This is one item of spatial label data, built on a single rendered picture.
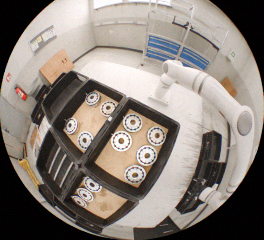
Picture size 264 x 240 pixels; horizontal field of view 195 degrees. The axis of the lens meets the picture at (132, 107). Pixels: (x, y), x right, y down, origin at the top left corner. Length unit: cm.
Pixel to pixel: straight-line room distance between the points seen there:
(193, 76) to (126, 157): 46
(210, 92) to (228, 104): 8
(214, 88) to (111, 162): 53
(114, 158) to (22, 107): 314
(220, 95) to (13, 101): 349
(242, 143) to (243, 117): 6
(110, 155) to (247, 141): 53
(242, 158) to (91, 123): 65
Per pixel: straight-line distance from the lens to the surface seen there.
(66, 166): 60
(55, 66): 301
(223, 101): 33
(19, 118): 337
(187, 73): 35
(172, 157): 64
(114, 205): 58
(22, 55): 305
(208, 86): 31
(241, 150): 29
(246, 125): 27
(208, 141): 126
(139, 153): 39
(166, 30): 284
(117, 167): 44
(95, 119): 48
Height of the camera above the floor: 124
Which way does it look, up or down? 63 degrees down
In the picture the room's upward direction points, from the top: 4 degrees clockwise
